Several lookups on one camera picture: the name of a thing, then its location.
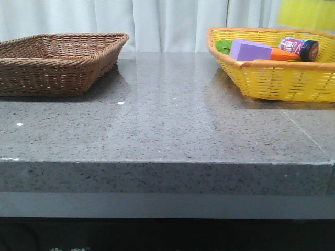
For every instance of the purple foam block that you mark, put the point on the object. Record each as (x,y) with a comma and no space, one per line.
(245,50)

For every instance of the small bottle black cap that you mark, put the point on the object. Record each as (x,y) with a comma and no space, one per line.
(307,50)

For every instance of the yellow woven basket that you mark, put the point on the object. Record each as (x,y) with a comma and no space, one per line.
(278,80)

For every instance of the yellow transparent tape roll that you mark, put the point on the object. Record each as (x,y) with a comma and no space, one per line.
(316,15)

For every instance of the orange toy carrot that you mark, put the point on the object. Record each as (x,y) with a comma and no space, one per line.
(223,46)

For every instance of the white curtain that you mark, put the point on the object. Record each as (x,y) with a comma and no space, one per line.
(153,26)

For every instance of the brown wicker basket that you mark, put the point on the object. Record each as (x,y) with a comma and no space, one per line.
(57,65)

